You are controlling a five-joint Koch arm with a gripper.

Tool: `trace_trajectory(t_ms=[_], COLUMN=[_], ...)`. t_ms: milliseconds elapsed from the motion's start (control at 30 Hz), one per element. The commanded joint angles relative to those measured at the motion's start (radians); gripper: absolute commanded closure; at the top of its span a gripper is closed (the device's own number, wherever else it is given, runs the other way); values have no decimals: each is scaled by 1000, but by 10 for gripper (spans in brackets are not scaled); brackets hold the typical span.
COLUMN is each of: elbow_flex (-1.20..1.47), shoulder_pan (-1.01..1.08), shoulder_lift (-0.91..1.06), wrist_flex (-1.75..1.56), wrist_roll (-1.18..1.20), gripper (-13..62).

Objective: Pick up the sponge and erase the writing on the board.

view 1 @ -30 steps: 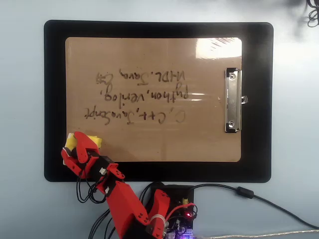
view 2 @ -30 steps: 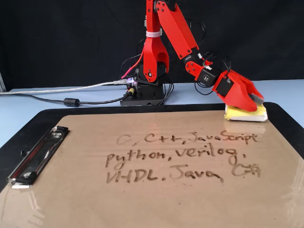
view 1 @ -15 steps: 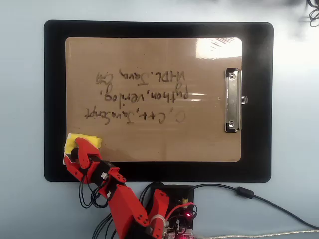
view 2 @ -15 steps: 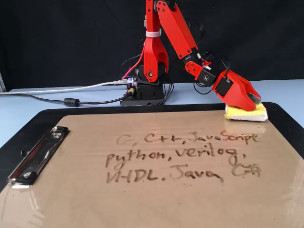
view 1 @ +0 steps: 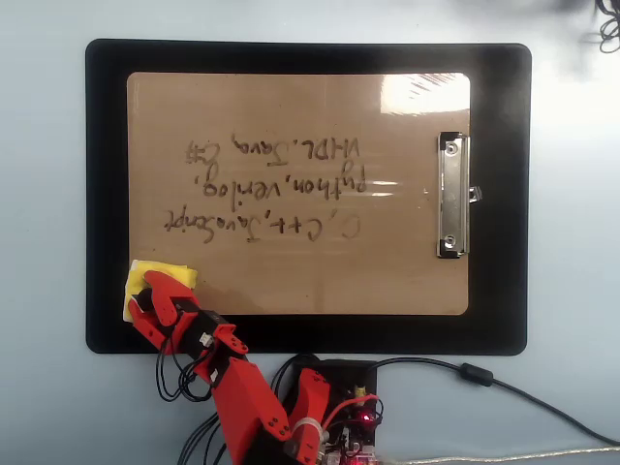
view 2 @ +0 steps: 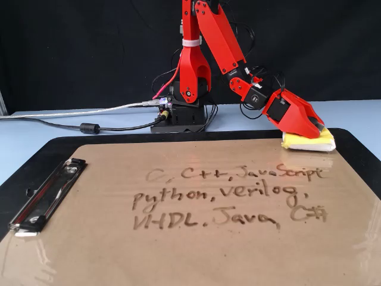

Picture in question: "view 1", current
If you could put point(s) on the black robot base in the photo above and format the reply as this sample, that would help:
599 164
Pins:
344 382

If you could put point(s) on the black mat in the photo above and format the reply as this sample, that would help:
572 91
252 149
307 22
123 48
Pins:
106 145

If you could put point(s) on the yellow sponge with black knob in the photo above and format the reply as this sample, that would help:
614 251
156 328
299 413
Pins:
181 275

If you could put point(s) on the brown clipboard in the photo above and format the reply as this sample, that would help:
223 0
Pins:
315 121

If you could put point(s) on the silver metal clipboard clip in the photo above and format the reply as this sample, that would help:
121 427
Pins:
453 194

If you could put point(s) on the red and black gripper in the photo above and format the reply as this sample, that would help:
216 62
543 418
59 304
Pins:
198 329

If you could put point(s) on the robot controller circuit board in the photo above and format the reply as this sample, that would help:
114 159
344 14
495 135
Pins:
361 453

